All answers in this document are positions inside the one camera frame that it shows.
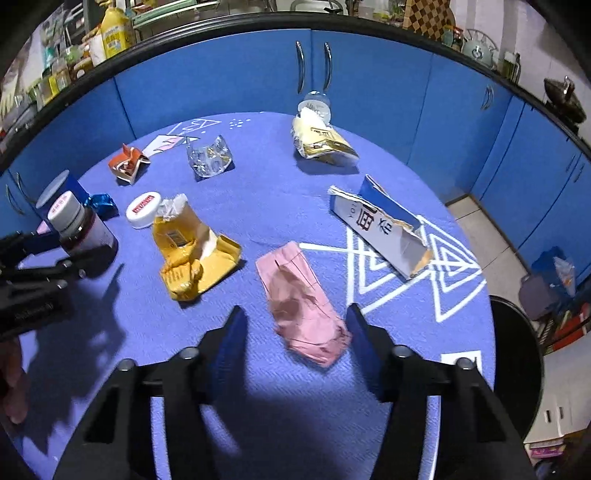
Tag brown medicine bottle white cap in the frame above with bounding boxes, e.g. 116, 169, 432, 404
47, 191, 118, 261

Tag pink wrapper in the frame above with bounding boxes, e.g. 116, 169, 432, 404
256, 241, 352, 368

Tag yellow crushed carton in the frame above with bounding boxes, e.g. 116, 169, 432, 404
152, 194, 242, 302

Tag blue white milk carton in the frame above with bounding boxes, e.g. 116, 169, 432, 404
328, 175, 433, 280

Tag black round trash bin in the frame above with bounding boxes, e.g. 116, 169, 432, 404
490, 295, 545, 440

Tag blue kitchen cabinets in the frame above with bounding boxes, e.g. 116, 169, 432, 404
1, 21, 590, 276

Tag person's left hand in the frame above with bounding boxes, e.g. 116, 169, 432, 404
1, 337, 29, 425

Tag blue foil candy wrapper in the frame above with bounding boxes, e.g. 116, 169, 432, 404
84, 193, 119, 221

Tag white round bottle cap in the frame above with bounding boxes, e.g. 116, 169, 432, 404
125, 191, 161, 230

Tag blue paper cup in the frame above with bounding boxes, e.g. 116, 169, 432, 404
35, 170, 90, 219

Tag orange white crumpled carton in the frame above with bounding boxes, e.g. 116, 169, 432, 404
108, 144, 150, 185

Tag silver foil blister pack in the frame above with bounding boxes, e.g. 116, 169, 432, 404
185, 135, 235, 181

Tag grey bin blue bag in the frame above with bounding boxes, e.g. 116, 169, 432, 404
518, 246, 576, 321

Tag gold white snack bag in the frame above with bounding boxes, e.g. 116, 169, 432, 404
291, 107, 359, 167

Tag yellow oil bottle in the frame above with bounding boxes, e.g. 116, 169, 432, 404
100, 1, 135, 59

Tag clear plastic cup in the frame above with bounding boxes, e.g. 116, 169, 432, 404
297, 91, 332, 125

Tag black wok with lid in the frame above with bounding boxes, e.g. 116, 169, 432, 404
544, 75, 587, 125

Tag mint green kettle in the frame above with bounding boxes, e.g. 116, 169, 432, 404
462, 29, 499, 70

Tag checkered cutting board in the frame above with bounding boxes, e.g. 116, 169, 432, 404
402, 0, 455, 42

